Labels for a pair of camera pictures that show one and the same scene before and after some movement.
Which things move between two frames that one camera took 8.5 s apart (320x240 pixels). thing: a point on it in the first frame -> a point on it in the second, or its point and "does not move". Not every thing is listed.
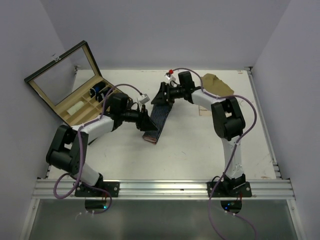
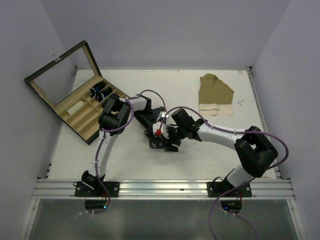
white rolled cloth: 75,107 does not move
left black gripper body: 139,114 -> 149,131
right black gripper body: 174,92 -> 175,134
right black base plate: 229,189 does not move
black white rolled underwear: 102,95 does not move
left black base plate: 101,189 does not move
